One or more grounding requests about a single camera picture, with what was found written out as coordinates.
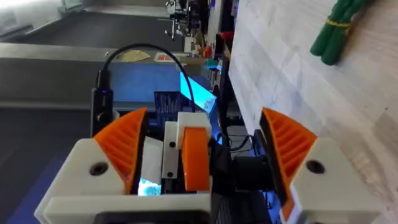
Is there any green toy vegetable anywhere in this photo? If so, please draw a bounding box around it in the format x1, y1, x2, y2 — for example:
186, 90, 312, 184
309, 0, 371, 67

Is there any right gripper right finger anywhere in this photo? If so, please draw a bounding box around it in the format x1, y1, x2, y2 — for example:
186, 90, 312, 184
259, 107, 387, 224

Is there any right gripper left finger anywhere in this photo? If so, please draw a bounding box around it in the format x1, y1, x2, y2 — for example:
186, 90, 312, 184
34, 107, 149, 224

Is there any black camera cable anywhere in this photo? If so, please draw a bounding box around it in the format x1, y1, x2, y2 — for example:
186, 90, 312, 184
99, 42, 197, 113

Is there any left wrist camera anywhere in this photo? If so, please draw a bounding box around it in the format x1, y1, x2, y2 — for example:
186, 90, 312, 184
90, 70, 115, 138

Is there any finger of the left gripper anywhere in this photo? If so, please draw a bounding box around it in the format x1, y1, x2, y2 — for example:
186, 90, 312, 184
161, 111, 213, 193

